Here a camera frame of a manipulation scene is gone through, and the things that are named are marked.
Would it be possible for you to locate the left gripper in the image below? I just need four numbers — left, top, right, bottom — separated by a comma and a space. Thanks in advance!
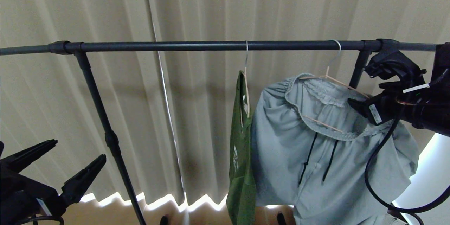
0, 139, 107, 225

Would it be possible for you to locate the green long-sleeved shirt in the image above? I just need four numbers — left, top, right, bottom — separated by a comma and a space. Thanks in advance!
226, 71, 256, 225

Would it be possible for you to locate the pink clothes hanger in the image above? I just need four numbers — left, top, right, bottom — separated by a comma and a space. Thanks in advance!
240, 40, 251, 127
299, 40, 371, 133

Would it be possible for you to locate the black clothes rack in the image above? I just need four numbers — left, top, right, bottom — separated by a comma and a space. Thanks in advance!
0, 39, 438, 225

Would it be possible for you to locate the beige curtain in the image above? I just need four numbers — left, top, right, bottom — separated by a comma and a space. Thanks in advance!
0, 0, 450, 206

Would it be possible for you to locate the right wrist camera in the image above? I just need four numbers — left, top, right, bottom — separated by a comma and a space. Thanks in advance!
347, 95, 396, 125

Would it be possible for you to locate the black cable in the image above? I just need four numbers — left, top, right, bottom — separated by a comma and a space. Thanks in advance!
364, 107, 450, 214

